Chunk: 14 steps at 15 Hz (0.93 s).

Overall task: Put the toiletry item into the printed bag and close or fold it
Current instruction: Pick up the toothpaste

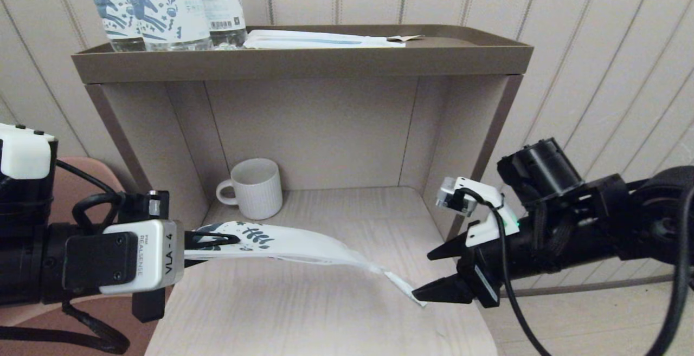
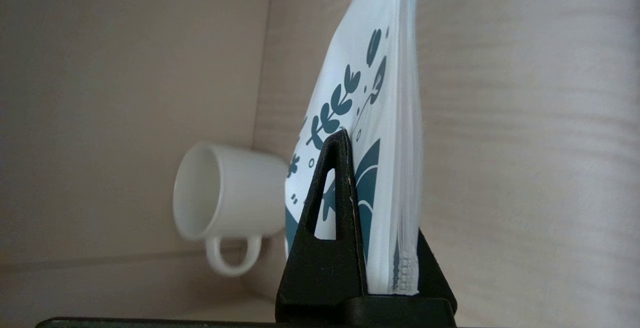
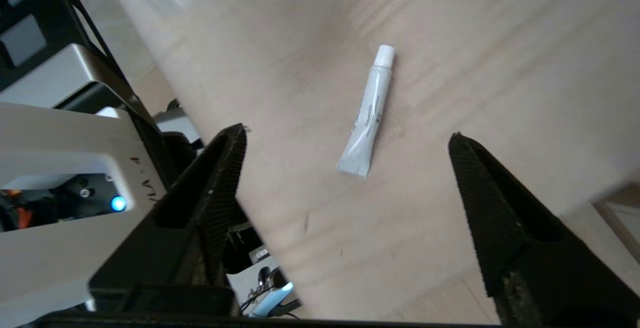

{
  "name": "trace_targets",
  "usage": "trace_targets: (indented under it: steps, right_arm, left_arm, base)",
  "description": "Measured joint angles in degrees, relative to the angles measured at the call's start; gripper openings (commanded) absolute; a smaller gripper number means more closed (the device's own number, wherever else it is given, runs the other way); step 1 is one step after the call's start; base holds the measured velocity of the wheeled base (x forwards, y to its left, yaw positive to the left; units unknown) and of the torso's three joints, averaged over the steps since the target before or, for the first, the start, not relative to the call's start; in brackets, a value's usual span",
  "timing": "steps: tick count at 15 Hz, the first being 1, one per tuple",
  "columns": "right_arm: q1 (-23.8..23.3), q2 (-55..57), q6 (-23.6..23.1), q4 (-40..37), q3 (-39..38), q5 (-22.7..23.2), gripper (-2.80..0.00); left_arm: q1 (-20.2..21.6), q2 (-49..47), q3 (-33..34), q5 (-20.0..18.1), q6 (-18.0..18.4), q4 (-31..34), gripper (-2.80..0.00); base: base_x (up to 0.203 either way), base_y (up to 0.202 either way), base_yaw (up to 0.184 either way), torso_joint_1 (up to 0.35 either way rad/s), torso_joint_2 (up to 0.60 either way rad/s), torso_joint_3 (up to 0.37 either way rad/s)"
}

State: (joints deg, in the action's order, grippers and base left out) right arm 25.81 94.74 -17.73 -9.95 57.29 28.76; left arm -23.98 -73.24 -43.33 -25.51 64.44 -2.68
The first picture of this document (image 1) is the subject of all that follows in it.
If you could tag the white horse-print zipper pouch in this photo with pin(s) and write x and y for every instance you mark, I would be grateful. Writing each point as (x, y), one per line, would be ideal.
(303, 245)

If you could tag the white packet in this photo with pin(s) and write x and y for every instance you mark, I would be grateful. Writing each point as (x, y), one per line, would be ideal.
(320, 39)

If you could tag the horse label water bottle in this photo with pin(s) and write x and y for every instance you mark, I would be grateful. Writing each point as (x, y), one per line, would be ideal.
(165, 12)
(116, 9)

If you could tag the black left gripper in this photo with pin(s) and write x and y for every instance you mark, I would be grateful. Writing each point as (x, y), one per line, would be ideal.
(149, 304)

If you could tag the brown desk shelf unit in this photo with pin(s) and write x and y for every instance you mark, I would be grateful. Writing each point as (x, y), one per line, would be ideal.
(303, 63)

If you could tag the pink upholstered chair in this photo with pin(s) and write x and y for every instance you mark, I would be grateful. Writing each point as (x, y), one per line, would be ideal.
(87, 177)

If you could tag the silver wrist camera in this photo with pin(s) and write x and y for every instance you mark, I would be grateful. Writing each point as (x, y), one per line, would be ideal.
(157, 256)
(449, 196)

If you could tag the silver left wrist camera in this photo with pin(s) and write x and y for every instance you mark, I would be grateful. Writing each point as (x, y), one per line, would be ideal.
(157, 256)

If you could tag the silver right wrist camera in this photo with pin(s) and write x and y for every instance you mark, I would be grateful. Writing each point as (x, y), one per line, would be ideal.
(449, 196)

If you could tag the barcode label water bottle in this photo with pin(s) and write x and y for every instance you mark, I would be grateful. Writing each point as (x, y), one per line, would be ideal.
(222, 4)

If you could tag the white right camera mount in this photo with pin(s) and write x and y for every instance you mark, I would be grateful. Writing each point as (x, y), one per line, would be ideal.
(488, 228)

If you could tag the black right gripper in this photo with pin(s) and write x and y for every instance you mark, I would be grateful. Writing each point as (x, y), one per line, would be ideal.
(509, 261)

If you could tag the white ribbed mug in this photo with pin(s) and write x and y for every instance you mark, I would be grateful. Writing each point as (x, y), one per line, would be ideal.
(260, 191)

